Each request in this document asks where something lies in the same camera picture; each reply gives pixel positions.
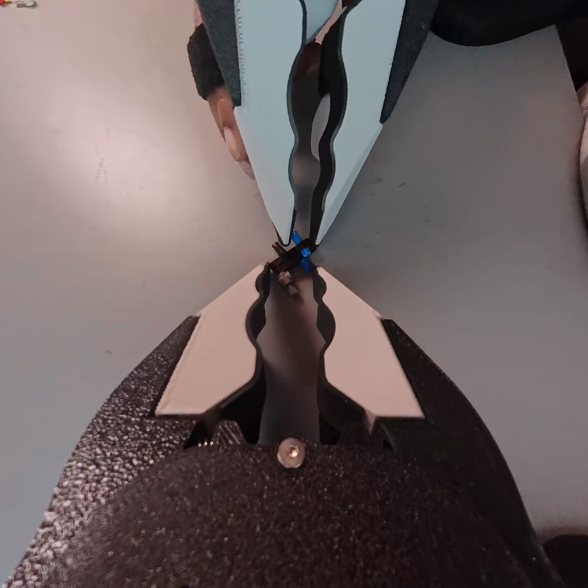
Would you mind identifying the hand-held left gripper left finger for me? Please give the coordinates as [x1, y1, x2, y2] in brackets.
[155, 263, 272, 444]

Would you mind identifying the black and blue brick assembly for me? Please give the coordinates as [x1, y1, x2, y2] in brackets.
[270, 231, 318, 297]

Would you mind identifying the person's right hand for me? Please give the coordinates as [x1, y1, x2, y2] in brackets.
[208, 85, 256, 181]

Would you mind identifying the grey desk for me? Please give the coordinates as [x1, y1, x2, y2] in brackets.
[0, 0, 588, 588]

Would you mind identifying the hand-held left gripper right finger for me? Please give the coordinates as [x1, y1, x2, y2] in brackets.
[312, 266, 424, 444]

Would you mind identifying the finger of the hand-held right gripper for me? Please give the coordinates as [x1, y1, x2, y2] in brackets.
[234, 0, 307, 242]
[310, 0, 407, 247]

